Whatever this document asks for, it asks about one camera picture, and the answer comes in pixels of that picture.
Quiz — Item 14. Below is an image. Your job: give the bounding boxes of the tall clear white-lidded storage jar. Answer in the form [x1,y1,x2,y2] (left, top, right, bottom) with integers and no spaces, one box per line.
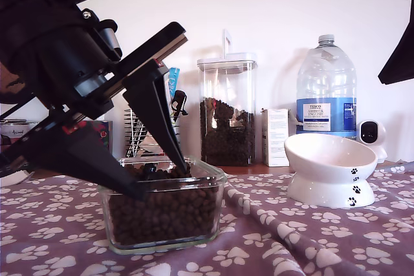
[197,29,259,167]

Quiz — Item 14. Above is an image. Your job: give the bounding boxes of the large clear water bottle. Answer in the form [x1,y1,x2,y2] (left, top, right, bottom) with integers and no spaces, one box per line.
[296,34,358,140]

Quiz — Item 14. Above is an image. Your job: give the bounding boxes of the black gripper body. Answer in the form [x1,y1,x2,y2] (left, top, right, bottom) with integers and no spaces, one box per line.
[0,22,190,176]

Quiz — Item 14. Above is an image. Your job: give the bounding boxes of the small white carton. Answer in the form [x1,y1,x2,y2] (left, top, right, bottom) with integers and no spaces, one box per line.
[261,108,290,167]

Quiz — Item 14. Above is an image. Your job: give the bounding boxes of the blue sachet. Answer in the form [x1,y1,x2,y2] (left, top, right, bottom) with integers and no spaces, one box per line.
[168,67,181,96]

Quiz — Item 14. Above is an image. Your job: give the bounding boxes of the brown cat food kibble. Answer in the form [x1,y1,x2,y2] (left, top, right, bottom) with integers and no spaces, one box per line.
[199,96,256,166]
[108,163,219,246]

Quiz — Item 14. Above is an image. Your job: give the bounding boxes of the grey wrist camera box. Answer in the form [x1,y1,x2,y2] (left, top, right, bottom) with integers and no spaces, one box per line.
[80,7,124,63]

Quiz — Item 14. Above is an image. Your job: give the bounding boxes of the floral tissue box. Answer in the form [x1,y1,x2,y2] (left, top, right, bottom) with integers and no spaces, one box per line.
[84,120,113,160]

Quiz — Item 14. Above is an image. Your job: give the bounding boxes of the purple paw print cloth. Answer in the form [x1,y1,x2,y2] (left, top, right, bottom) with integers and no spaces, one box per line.
[0,163,414,276]

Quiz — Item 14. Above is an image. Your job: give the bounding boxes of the square glass food container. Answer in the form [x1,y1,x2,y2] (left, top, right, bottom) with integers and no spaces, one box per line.
[98,155,226,255]

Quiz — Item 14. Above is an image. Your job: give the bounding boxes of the small white round camera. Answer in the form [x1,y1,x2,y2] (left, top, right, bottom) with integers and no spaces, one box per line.
[356,120,388,164]

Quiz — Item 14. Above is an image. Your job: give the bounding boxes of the white paw print cat bowl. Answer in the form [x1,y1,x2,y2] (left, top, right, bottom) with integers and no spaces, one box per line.
[284,133,378,208]

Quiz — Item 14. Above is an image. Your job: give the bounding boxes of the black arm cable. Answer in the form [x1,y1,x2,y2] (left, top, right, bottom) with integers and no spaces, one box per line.
[0,94,37,119]

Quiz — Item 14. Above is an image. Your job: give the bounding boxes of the black clip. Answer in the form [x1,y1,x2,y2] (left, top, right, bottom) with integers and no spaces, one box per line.
[170,90,189,122]

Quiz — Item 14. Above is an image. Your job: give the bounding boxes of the silver tin can red label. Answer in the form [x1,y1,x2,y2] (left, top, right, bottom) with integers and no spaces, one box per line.
[0,119,29,154]

